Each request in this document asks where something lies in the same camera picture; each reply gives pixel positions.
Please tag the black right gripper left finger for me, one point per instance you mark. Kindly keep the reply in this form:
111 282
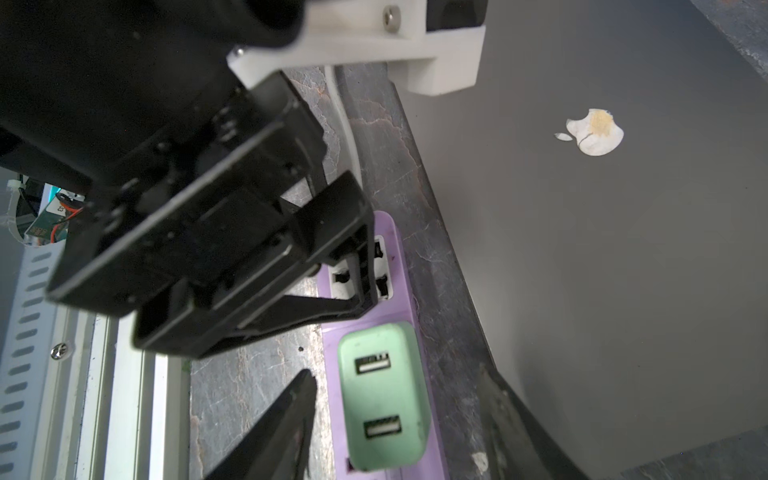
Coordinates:
278 445

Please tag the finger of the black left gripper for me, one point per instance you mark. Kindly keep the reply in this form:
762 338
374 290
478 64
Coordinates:
335 227

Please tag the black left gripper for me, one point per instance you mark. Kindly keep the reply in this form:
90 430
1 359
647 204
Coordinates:
133 105

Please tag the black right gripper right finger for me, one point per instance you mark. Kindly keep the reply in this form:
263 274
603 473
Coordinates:
517 445

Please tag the green usb charger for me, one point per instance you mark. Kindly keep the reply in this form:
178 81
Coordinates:
386 405

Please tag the dark grey laptop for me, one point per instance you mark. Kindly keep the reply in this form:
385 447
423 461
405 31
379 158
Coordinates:
604 186

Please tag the purple power strip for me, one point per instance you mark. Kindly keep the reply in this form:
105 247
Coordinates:
395 304

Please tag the small circuit board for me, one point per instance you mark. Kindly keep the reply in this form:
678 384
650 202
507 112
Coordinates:
51 224

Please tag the aluminium frame rail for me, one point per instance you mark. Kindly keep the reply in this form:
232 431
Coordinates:
109 410

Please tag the white cable duct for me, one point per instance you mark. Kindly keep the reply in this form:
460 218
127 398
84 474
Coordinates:
25 356

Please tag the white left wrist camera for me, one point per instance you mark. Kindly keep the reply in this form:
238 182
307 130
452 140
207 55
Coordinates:
431 48

